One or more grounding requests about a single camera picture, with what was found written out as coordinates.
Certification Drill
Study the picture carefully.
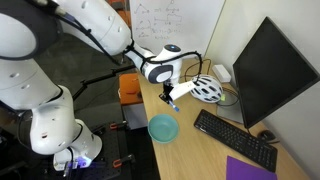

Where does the white bicycle helmet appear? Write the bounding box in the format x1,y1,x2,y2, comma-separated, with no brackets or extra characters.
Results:
189,74,224,104

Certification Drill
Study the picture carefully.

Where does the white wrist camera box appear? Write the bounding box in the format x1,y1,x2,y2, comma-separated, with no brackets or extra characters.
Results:
168,79,197,102

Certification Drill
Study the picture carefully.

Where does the grey monitor stand base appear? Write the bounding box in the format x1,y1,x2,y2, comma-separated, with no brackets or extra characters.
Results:
215,98,245,125

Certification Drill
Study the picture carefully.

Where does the whiteboard with drawings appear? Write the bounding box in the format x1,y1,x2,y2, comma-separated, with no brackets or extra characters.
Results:
128,0,227,58

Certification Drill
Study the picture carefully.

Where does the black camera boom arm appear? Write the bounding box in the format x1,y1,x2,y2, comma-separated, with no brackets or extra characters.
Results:
71,64,137,101

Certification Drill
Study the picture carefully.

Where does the black computer monitor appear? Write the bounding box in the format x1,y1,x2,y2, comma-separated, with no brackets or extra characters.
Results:
232,16,320,130

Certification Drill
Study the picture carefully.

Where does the black computer mouse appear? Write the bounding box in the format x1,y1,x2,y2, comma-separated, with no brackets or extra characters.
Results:
257,129,278,144

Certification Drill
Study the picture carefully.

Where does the black computer keyboard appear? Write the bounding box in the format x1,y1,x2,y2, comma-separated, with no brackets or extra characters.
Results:
193,108,279,174

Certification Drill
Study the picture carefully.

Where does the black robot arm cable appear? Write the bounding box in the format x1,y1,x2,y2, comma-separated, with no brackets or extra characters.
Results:
53,5,203,81

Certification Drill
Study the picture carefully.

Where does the white rectangular box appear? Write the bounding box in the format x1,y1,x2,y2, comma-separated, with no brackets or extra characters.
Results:
211,64,232,84

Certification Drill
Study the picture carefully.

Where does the grey cabinet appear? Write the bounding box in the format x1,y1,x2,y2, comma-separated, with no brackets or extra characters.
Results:
121,102,149,131

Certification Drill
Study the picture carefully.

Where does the teal bowl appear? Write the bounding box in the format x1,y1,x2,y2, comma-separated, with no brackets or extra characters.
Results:
147,113,180,145

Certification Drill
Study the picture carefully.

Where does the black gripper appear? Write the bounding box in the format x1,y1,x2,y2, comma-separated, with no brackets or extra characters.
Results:
158,82,175,106

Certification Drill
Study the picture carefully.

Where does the purple paper sheet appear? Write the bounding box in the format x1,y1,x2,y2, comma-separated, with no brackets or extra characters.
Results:
225,155,279,180

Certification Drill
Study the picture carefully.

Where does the blue and white marker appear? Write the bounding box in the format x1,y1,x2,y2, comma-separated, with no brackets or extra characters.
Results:
168,101,181,113

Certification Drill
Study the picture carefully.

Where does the orange and black clamp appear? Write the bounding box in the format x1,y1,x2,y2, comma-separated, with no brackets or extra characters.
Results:
111,153,136,169
91,120,130,134

